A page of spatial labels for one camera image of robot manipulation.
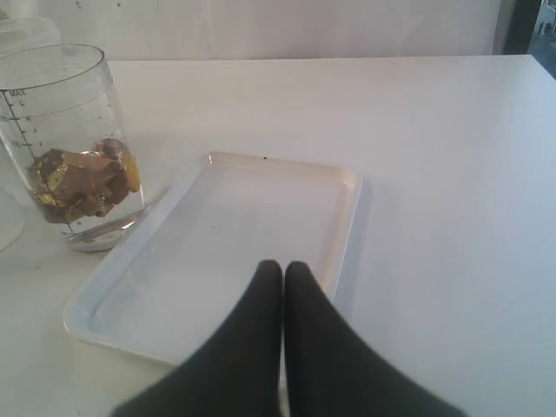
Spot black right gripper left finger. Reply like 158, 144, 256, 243
112, 260, 282, 416

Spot clear graduated shaker body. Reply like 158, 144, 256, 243
1, 44, 144, 252

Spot wood pieces and gold coin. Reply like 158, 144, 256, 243
28, 138, 142, 224

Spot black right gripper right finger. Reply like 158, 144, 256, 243
283, 261, 463, 416

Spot white plastic tray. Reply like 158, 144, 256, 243
63, 152, 362, 366

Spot translucent plastic cup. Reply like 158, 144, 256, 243
0, 17, 62, 57

